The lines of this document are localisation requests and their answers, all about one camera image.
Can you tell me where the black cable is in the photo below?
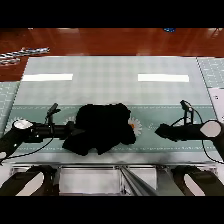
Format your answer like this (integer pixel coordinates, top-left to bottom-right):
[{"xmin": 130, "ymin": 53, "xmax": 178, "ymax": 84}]
[
  {"xmin": 192, "ymin": 107, "xmax": 224, "ymax": 165},
  {"xmin": 0, "ymin": 132, "xmax": 55, "ymax": 166}
]

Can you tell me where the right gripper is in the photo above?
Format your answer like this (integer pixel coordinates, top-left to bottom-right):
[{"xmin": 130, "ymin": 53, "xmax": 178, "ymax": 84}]
[{"xmin": 159, "ymin": 123, "xmax": 183, "ymax": 143}]

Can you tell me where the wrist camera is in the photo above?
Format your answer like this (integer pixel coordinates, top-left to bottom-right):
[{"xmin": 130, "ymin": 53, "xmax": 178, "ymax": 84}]
[
  {"xmin": 179, "ymin": 99, "xmax": 196, "ymax": 126},
  {"xmin": 45, "ymin": 102, "xmax": 62, "ymax": 127}
]

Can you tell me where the black T-shirt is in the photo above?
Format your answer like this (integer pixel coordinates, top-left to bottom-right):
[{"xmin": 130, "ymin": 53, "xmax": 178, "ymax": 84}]
[{"xmin": 61, "ymin": 102, "xmax": 137, "ymax": 157}]

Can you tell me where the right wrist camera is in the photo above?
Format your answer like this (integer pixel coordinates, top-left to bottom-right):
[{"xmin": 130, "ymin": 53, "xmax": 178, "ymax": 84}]
[{"xmin": 179, "ymin": 99, "xmax": 196, "ymax": 126}]

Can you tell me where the silver frame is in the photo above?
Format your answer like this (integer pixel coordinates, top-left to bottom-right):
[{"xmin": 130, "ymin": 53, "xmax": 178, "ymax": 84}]
[{"xmin": 0, "ymin": 161, "xmax": 224, "ymax": 197}]

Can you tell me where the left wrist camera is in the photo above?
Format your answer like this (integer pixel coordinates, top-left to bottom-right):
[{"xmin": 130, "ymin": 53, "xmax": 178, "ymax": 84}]
[{"xmin": 45, "ymin": 102, "xmax": 62, "ymax": 127}]

